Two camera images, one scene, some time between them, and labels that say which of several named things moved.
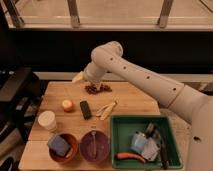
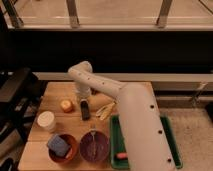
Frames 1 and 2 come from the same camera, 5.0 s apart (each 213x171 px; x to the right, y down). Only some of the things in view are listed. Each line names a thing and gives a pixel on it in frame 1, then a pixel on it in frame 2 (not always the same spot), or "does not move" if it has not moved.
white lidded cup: [47, 119] does not move
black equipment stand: [21, 88] does not move
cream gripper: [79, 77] → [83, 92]
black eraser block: [85, 109] does not move
